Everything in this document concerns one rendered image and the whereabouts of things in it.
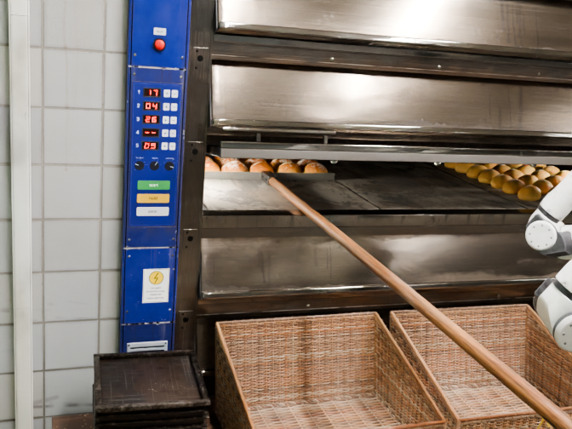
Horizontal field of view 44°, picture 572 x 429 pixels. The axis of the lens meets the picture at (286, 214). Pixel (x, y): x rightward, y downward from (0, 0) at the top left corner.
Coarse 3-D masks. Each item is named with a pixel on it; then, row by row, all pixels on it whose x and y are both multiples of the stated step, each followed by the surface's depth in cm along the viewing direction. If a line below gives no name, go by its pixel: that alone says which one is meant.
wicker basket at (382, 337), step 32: (256, 320) 218; (288, 320) 222; (320, 320) 226; (352, 320) 230; (224, 352) 205; (256, 352) 219; (288, 352) 223; (320, 352) 226; (352, 352) 230; (384, 352) 227; (224, 384) 206; (256, 384) 219; (288, 384) 222; (352, 384) 231; (384, 384) 227; (416, 384) 208; (224, 416) 207; (256, 416) 214; (288, 416) 215; (320, 416) 217; (352, 416) 219; (384, 416) 220; (416, 416) 209
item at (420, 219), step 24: (216, 216) 208; (240, 216) 210; (264, 216) 213; (288, 216) 215; (336, 216) 221; (360, 216) 224; (384, 216) 226; (408, 216) 229; (432, 216) 232; (456, 216) 235; (480, 216) 238; (504, 216) 242; (528, 216) 245
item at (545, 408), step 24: (288, 192) 231; (312, 216) 209; (336, 240) 193; (408, 288) 158; (432, 312) 147; (456, 336) 138; (480, 360) 130; (504, 384) 124; (528, 384) 120; (552, 408) 113
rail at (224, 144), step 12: (228, 144) 188; (240, 144) 189; (252, 144) 190; (264, 144) 191; (276, 144) 192; (288, 144) 193; (300, 144) 194; (312, 144) 196; (324, 144) 197; (336, 144) 198; (528, 156) 220; (540, 156) 221; (552, 156) 223; (564, 156) 224
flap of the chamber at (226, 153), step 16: (352, 160) 200; (368, 160) 202; (384, 160) 204; (400, 160) 205; (416, 160) 207; (432, 160) 209; (448, 160) 210; (464, 160) 212; (480, 160) 214; (496, 160) 216; (512, 160) 218; (528, 160) 220; (544, 160) 222; (560, 160) 224
